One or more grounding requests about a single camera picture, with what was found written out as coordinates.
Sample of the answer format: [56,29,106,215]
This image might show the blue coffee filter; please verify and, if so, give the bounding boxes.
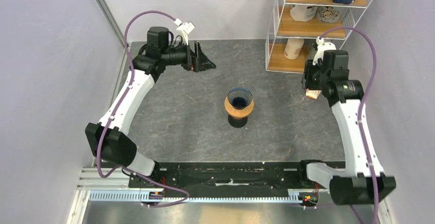
[227,87,253,110]

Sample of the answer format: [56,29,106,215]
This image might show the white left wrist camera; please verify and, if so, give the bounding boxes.
[174,18,195,45]

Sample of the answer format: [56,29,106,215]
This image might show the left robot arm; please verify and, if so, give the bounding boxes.
[85,22,216,188]

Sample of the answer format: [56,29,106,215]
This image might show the white bottle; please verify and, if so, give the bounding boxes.
[284,38,304,60]

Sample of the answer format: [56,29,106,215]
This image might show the white wire shelf rack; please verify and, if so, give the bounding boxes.
[265,0,373,73]

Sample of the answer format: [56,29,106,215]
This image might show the white jar with label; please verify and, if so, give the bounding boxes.
[290,5,318,22]

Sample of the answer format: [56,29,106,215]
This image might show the wooden holder block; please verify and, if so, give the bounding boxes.
[306,89,321,100]

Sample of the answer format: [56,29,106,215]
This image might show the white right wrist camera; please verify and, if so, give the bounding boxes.
[312,36,337,66]

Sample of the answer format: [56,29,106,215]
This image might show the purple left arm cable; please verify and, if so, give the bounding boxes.
[95,10,191,209]

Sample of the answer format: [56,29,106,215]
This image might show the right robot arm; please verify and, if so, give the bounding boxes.
[296,50,397,206]

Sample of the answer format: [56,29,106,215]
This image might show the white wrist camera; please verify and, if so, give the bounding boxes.
[174,18,195,45]
[312,36,337,66]

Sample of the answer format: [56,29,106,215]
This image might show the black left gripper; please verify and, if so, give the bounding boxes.
[161,39,216,73]

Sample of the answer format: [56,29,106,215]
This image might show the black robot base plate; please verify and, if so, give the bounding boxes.
[96,160,347,199]

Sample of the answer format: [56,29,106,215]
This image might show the orange coffee dripper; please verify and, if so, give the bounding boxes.
[224,98,254,128]

